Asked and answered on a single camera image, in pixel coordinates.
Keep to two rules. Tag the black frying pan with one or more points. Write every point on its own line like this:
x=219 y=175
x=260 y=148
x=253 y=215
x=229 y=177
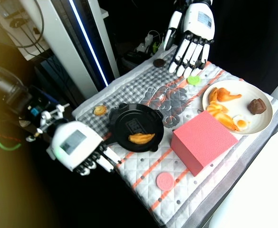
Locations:
x=122 y=123

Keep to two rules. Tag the toy fried chicken piece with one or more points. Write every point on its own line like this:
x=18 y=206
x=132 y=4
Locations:
x=213 y=95

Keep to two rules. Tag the pink sandwich cookie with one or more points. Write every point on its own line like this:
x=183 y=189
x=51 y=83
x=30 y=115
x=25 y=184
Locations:
x=165 y=181

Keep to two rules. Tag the red cube box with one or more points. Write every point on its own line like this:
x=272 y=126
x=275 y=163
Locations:
x=200 y=137

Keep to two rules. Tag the white column with blue light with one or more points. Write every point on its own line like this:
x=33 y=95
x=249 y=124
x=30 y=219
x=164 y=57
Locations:
x=65 y=47

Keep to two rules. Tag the toy fried egg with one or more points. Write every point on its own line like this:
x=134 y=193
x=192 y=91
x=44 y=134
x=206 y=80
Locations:
x=241 y=123

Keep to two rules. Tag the dark brown sandwich cookie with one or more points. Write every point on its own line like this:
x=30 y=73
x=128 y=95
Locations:
x=159 y=63

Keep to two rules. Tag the cream round plate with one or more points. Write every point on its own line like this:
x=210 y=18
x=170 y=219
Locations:
x=238 y=109

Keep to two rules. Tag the green sandwich cookie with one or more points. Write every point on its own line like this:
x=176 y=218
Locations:
x=194 y=80

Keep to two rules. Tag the swirl butter cookie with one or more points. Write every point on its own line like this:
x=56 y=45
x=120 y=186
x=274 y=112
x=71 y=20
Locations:
x=100 y=110

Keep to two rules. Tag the toy fried chicken drumstick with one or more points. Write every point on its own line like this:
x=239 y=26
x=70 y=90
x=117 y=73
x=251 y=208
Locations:
x=226 y=95

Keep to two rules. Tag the brown toy meat patty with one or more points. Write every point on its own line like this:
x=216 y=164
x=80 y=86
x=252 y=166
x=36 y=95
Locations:
x=257 y=106

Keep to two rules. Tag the toy fried pastry piece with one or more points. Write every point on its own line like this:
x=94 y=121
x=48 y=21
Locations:
x=141 y=139

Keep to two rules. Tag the white power strip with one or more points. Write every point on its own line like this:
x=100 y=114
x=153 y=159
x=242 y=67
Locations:
x=143 y=47

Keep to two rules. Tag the green plug adapter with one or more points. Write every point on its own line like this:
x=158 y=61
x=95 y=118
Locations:
x=156 y=46

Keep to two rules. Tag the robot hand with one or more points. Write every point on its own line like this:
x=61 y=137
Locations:
x=72 y=142
x=198 y=21

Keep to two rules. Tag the grey quilt with bear print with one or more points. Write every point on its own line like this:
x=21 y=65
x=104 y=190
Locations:
x=153 y=166

